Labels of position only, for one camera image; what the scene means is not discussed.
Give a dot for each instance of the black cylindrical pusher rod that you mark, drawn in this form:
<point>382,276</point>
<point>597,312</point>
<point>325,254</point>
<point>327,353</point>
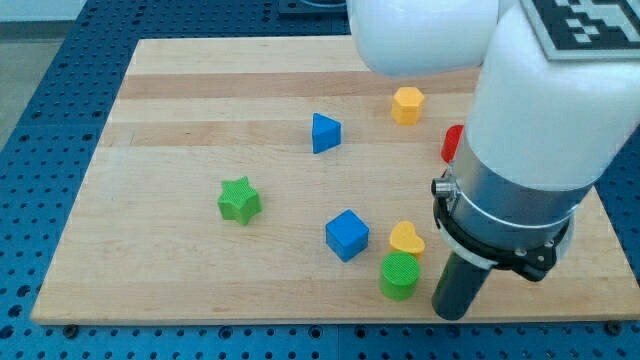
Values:
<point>457,287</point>

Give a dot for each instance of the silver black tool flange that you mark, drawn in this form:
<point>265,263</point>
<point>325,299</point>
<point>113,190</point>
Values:
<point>495,223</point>

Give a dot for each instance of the yellow heart block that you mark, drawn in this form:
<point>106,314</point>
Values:
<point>404,238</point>

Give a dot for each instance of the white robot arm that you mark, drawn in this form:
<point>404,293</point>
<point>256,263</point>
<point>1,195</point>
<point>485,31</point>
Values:
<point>556,99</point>

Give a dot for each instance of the green cylinder block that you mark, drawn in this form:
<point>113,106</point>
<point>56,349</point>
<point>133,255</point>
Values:
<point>399,274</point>

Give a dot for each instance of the red block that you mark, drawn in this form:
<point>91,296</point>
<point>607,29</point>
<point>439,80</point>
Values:
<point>450,142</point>

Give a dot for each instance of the blue cube block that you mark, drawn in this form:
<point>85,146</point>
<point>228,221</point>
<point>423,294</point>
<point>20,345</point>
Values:
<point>347,235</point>

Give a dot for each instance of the yellow hexagon block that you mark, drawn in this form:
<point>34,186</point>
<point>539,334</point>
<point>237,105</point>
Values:
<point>407,106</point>

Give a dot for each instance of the blue triangle block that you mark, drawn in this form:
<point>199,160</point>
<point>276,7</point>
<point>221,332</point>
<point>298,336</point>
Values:
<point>326,133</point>

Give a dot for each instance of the black white fiducial marker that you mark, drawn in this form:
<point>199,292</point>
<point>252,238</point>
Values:
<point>585,30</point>

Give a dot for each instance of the wooden board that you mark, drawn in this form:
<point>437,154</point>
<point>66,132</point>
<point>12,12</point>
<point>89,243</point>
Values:
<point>256,180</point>

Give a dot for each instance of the green star block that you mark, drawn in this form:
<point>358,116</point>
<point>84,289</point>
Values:
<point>239,201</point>

